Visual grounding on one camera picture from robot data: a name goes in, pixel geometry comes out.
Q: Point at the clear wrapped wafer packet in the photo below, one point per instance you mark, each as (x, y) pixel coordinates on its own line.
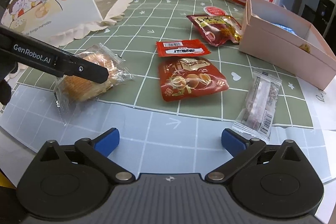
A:
(257, 114)

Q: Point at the red chestnut snack packet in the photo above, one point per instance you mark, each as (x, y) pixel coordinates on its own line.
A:
(189, 77)

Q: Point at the round bread clear wrapper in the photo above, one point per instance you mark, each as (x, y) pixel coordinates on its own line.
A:
(73, 95)

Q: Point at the blue snack packet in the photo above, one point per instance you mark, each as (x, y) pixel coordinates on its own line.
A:
(288, 29)

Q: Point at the dark red jujube packet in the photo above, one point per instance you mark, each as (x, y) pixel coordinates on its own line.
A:
(217, 30)

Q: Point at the green grid tablecloth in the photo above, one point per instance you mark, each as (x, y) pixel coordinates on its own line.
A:
(171, 114)

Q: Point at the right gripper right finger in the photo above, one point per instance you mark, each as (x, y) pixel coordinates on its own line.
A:
(242, 150)

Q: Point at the black fish tank cabinet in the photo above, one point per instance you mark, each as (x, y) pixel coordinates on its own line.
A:
(321, 16)

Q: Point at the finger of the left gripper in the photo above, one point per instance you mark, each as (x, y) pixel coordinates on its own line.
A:
(72, 65)

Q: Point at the red long snack packet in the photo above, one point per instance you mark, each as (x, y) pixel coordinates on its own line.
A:
(182, 48)

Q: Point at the round red lid cup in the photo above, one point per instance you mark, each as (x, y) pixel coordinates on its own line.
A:
(214, 11)

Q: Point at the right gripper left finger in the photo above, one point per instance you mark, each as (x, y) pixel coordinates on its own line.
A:
(95, 152)

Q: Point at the pink open gift box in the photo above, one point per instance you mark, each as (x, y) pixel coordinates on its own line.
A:
(305, 55)

